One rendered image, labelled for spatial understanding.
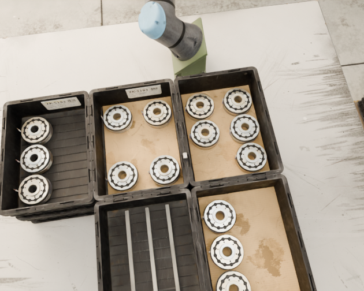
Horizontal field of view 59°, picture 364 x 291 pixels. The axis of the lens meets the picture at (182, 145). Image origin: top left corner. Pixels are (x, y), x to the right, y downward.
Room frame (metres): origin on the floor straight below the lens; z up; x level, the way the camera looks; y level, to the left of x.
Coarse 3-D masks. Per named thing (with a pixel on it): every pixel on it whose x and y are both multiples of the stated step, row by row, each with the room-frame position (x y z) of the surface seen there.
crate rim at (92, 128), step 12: (132, 84) 0.62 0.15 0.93; (144, 84) 0.61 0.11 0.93; (180, 132) 0.42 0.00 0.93; (180, 144) 0.37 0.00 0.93; (180, 156) 0.33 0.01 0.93; (96, 168) 0.32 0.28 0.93; (96, 180) 0.28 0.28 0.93; (96, 192) 0.24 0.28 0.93; (132, 192) 0.23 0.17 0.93; (144, 192) 0.23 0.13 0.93
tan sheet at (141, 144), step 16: (144, 128) 0.49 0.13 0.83; (160, 128) 0.48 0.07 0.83; (112, 144) 0.44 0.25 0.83; (128, 144) 0.43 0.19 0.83; (144, 144) 0.42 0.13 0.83; (160, 144) 0.42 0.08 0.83; (176, 144) 0.41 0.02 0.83; (112, 160) 0.38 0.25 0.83; (128, 160) 0.37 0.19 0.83; (144, 160) 0.37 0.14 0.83; (144, 176) 0.31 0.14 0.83; (112, 192) 0.26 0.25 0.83
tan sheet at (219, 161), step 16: (224, 112) 0.52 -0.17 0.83; (224, 128) 0.46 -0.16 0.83; (192, 144) 0.41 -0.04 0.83; (224, 144) 0.39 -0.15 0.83; (240, 144) 0.39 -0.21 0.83; (192, 160) 0.35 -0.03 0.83; (208, 160) 0.34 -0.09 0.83; (224, 160) 0.34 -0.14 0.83; (208, 176) 0.28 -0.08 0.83; (224, 176) 0.28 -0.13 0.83
